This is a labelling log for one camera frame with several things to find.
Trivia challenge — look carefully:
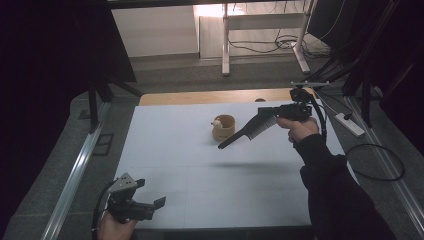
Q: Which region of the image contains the white power strip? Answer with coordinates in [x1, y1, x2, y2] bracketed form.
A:
[334, 112, 366, 138]

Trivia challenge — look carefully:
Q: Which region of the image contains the black tripod stand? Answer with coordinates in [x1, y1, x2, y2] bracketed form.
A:
[298, 0, 418, 129]

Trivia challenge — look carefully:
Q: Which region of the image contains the black metal stand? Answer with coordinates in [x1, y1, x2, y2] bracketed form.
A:
[86, 78, 144, 135]

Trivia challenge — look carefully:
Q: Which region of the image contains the wooden cup with animal figure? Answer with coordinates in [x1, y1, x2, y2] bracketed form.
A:
[210, 114, 237, 142]

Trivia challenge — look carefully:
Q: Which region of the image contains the aluminium rail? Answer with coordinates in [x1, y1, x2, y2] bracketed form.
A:
[40, 101, 112, 240]
[344, 95, 424, 236]

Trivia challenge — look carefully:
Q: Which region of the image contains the wooden table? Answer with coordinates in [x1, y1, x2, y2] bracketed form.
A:
[138, 87, 317, 107]

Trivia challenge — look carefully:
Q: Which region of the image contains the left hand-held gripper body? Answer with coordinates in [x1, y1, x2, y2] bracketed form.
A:
[106, 172, 158, 225]

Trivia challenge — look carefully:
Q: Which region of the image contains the person's left hand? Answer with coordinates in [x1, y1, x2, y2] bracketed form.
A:
[97, 210, 138, 240]

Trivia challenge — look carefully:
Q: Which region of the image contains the black curtain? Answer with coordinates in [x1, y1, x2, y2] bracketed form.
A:
[0, 0, 138, 231]

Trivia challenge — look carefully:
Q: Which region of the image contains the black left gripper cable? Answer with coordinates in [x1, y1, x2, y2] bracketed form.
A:
[91, 180, 118, 240]

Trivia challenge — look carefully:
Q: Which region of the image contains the black floor frame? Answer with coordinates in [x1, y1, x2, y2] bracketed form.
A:
[91, 132, 115, 158]

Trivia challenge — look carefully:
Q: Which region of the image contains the white desk frame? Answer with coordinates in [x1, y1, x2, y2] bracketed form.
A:
[221, 0, 317, 77]

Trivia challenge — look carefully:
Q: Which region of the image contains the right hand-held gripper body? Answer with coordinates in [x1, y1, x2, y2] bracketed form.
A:
[275, 81, 331, 123]

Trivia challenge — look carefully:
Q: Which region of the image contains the black comb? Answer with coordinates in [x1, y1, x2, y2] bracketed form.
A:
[217, 110, 278, 150]

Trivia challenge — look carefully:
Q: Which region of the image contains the person's right hand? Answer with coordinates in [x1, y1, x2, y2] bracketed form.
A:
[275, 116, 321, 145]

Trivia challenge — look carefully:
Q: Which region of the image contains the tangle of black floor cables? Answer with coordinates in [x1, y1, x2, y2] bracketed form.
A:
[227, 32, 332, 60]

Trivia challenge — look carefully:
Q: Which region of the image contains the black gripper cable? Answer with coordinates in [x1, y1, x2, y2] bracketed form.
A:
[91, 180, 118, 240]
[308, 93, 406, 183]

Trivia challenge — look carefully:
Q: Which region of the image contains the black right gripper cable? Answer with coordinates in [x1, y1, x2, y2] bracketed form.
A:
[308, 93, 406, 183]

